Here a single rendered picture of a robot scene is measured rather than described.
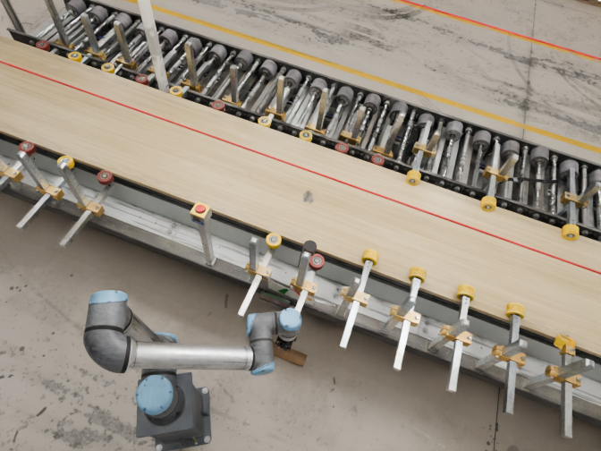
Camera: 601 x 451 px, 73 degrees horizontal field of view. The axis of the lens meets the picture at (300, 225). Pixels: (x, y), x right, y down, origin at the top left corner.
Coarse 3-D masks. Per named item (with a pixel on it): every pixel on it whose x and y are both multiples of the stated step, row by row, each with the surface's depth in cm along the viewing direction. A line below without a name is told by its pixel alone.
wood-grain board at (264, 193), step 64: (0, 64) 261; (64, 64) 266; (0, 128) 234; (64, 128) 238; (128, 128) 243; (256, 128) 253; (192, 192) 223; (256, 192) 227; (320, 192) 232; (384, 192) 236; (448, 192) 241; (384, 256) 214; (448, 256) 218; (512, 256) 222; (576, 256) 226; (576, 320) 205
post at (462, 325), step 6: (456, 324) 182; (462, 324) 176; (468, 324) 176; (450, 330) 188; (456, 330) 182; (462, 330) 180; (438, 336) 201; (432, 342) 207; (438, 342) 199; (444, 342) 196; (432, 348) 207; (438, 348) 205
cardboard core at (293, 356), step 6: (276, 348) 265; (282, 348) 265; (276, 354) 265; (282, 354) 264; (288, 354) 264; (294, 354) 264; (300, 354) 265; (306, 354) 267; (288, 360) 264; (294, 360) 263; (300, 360) 263
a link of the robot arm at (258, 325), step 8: (272, 312) 165; (248, 320) 160; (256, 320) 160; (264, 320) 160; (272, 320) 161; (248, 328) 159; (256, 328) 159; (264, 328) 159; (272, 328) 160; (248, 336) 161; (256, 336) 157; (264, 336) 157; (272, 336) 161
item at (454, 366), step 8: (464, 296) 200; (464, 304) 197; (464, 312) 195; (456, 344) 187; (456, 352) 185; (456, 360) 183; (456, 368) 181; (456, 376) 179; (448, 384) 178; (456, 384) 177
